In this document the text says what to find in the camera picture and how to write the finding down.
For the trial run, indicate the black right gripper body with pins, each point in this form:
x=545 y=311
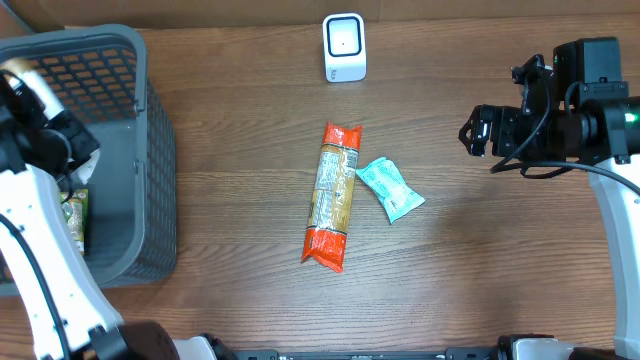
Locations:
x=498 y=130

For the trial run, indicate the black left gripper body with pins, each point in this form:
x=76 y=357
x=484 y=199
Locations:
x=80 y=145

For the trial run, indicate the green snack packet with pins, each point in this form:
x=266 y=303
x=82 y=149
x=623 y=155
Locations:
x=75 y=209

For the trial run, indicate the teal tissue packet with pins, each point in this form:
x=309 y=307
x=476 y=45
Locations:
x=386 y=182

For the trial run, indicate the orange noodle package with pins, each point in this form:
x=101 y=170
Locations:
x=331 y=201

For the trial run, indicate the white tube with gold cap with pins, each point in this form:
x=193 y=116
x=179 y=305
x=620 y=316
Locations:
x=84 y=147

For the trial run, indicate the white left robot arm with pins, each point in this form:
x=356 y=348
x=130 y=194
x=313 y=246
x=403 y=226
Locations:
x=70 y=317

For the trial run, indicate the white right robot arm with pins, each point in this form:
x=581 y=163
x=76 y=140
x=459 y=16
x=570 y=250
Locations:
x=598 y=135

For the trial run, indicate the white barcode scanner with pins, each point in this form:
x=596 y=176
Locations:
x=344 y=46

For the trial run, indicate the grey plastic shopping basket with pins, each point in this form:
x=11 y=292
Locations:
x=100 y=75

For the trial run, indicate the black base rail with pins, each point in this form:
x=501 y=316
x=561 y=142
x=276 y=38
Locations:
x=507 y=347

